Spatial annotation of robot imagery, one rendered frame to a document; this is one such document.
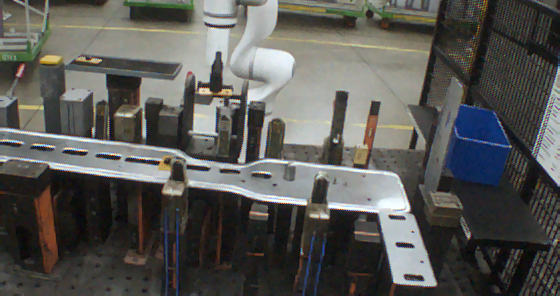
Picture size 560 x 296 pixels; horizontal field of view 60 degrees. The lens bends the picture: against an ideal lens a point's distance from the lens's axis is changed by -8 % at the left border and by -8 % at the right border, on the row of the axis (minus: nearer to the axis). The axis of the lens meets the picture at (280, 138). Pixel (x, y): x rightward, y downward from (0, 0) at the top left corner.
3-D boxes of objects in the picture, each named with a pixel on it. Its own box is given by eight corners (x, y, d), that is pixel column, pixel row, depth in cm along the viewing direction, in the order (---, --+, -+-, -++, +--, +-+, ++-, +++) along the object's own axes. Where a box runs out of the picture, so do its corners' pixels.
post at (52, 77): (46, 180, 182) (36, 66, 164) (54, 171, 189) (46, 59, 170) (65, 183, 182) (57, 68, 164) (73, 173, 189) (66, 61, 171)
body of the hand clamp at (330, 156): (308, 241, 168) (324, 145, 153) (308, 229, 174) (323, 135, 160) (326, 243, 168) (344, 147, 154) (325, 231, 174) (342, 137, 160)
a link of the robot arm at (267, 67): (245, 100, 200) (249, 41, 188) (293, 108, 197) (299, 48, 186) (237, 113, 189) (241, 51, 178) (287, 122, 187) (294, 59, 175)
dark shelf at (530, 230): (470, 246, 121) (473, 236, 120) (405, 110, 203) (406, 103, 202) (549, 252, 122) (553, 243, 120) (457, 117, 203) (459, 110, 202)
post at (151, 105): (144, 211, 173) (144, 101, 156) (148, 203, 177) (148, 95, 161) (158, 213, 173) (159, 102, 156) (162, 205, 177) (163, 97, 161)
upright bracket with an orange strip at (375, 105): (343, 242, 170) (371, 101, 149) (343, 239, 171) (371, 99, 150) (352, 243, 170) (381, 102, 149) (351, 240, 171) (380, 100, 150)
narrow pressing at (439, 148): (430, 205, 138) (461, 87, 124) (422, 184, 148) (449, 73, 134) (432, 205, 138) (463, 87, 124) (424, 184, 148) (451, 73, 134)
